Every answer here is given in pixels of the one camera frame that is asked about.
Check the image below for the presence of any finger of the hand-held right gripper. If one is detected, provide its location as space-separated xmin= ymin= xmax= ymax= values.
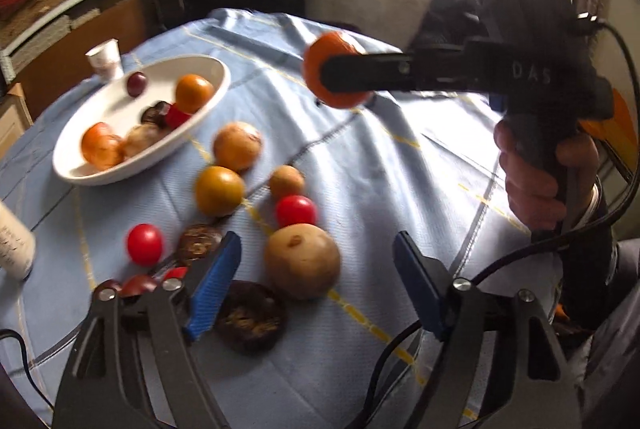
xmin=320 ymin=52 xmax=418 ymax=94
xmin=364 ymin=92 xmax=416 ymax=108

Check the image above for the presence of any white drink can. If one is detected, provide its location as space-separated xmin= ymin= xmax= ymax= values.
xmin=0 ymin=199 xmax=37 ymax=282

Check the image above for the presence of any white oval plate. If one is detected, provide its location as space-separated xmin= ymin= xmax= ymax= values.
xmin=52 ymin=55 xmax=232 ymax=186

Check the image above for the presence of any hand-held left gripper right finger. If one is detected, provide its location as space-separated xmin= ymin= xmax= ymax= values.
xmin=392 ymin=231 xmax=583 ymax=429

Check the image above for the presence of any black bag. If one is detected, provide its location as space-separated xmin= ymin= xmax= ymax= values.
xmin=417 ymin=0 xmax=473 ymax=52

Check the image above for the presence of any small tan passion fruit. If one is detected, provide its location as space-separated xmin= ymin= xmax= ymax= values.
xmin=269 ymin=165 xmax=306 ymax=200

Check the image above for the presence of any person's right hand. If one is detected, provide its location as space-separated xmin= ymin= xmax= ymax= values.
xmin=492 ymin=119 xmax=601 ymax=235

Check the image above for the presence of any orange mandarin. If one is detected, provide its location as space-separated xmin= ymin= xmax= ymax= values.
xmin=303 ymin=32 xmax=373 ymax=110
xmin=81 ymin=122 xmax=126 ymax=171

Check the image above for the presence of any red tomato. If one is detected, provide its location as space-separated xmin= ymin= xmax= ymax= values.
xmin=275 ymin=195 xmax=319 ymax=228
xmin=165 ymin=105 xmax=193 ymax=130
xmin=126 ymin=223 xmax=164 ymax=267

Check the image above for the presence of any brown wooden cabinet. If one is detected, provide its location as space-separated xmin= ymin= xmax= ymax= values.
xmin=17 ymin=0 xmax=161 ymax=122

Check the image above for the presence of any blue striped tablecloth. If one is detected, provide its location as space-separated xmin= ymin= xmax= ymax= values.
xmin=0 ymin=7 xmax=621 ymax=429

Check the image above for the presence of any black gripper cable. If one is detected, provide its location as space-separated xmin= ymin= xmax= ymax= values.
xmin=350 ymin=11 xmax=640 ymax=429
xmin=0 ymin=330 xmax=54 ymax=412

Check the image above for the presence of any white orange printed object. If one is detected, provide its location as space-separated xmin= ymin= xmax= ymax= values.
xmin=575 ymin=0 xmax=640 ymax=180

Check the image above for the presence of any white paper cup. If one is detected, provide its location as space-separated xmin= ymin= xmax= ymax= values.
xmin=85 ymin=39 xmax=125 ymax=82

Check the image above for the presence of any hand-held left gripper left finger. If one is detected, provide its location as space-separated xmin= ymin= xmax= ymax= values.
xmin=52 ymin=230 xmax=243 ymax=429

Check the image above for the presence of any person's grey clothing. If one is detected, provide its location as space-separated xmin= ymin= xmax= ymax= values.
xmin=565 ymin=239 xmax=640 ymax=429

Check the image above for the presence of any orange-yellow tomato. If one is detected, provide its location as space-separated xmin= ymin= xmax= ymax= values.
xmin=195 ymin=166 xmax=246 ymax=217
xmin=175 ymin=74 xmax=215 ymax=114

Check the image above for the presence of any dark purple plum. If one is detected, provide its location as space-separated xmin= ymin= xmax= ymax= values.
xmin=126 ymin=72 xmax=149 ymax=98
xmin=120 ymin=274 xmax=158 ymax=300

